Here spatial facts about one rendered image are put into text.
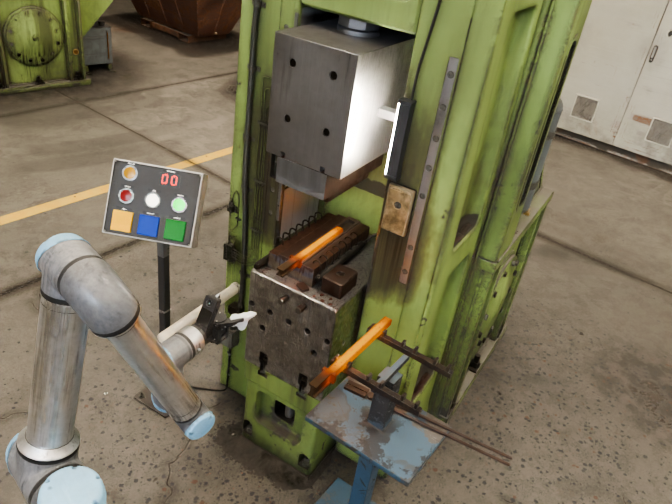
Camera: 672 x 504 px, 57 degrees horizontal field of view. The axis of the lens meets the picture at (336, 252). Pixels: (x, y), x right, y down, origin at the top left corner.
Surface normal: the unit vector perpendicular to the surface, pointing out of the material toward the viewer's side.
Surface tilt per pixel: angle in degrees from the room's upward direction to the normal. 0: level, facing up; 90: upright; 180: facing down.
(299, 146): 90
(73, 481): 5
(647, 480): 0
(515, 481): 0
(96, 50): 90
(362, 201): 90
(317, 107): 90
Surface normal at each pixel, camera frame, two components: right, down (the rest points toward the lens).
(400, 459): 0.13, -0.84
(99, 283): 0.43, -0.30
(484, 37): -0.52, 0.40
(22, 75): 0.69, 0.46
